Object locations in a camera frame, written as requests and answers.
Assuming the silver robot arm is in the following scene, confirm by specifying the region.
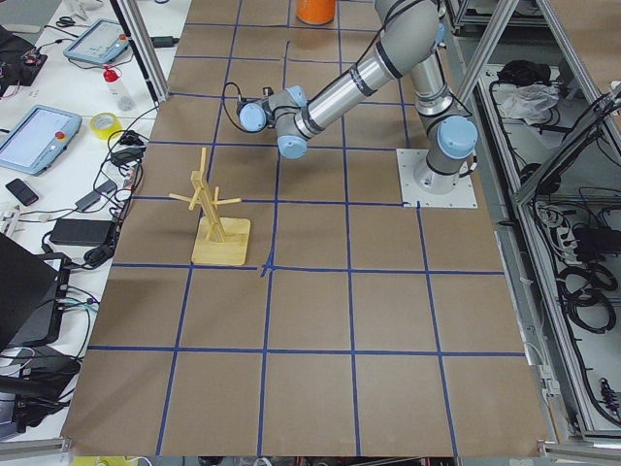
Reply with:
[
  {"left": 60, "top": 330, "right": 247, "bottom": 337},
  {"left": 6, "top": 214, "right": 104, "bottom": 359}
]
[{"left": 237, "top": 0, "right": 478, "bottom": 194}]

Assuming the wooden cup rack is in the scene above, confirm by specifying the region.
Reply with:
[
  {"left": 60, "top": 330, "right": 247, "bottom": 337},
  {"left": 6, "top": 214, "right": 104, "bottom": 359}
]
[{"left": 169, "top": 148, "right": 251, "bottom": 266}]

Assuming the orange can with silver lid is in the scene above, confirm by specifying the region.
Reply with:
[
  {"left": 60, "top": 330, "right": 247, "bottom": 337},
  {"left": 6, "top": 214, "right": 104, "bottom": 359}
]
[{"left": 296, "top": 0, "right": 337, "bottom": 25}]

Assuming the yellow tape roll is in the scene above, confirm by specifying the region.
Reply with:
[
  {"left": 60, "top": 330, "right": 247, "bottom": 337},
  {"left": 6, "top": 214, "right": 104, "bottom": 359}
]
[{"left": 89, "top": 112, "right": 122, "bottom": 140}]

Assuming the black power adapter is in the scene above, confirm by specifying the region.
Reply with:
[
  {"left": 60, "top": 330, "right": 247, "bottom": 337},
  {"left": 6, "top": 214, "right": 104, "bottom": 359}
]
[{"left": 49, "top": 218, "right": 113, "bottom": 247}]

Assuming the red capped squeeze bottle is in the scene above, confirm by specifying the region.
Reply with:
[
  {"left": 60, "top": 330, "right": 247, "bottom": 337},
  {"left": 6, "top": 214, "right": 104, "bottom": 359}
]
[{"left": 103, "top": 65, "right": 135, "bottom": 112}]

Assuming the white crumpled cloth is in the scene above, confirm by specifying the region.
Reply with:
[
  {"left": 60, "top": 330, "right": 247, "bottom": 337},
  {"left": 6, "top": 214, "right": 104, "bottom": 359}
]
[{"left": 499, "top": 83, "right": 560, "bottom": 124}]

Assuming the black laptop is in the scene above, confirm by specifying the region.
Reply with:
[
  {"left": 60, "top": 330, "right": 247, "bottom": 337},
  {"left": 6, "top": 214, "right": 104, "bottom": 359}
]
[{"left": 1, "top": 236, "right": 70, "bottom": 350}]

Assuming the far teach pendant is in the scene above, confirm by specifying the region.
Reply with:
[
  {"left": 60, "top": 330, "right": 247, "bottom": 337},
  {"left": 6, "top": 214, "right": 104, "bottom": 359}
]
[{"left": 63, "top": 18, "right": 129, "bottom": 65}]

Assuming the teach pendant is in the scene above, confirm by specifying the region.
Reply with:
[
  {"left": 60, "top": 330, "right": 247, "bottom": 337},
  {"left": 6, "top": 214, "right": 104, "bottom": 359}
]
[
  {"left": 1, "top": 105, "right": 82, "bottom": 175},
  {"left": 63, "top": 18, "right": 129, "bottom": 65}
]

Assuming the near teach pendant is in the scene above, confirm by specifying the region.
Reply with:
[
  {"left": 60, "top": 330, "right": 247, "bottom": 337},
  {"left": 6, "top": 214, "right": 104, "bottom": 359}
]
[{"left": 1, "top": 105, "right": 82, "bottom": 175}]

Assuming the black smartphone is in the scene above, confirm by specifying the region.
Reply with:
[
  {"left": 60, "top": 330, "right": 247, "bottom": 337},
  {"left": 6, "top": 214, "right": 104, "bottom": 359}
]
[{"left": 5, "top": 179, "right": 39, "bottom": 206}]

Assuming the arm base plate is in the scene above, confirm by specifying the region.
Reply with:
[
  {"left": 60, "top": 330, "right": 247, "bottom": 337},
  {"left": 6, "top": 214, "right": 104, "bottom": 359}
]
[{"left": 396, "top": 149, "right": 477, "bottom": 209}]

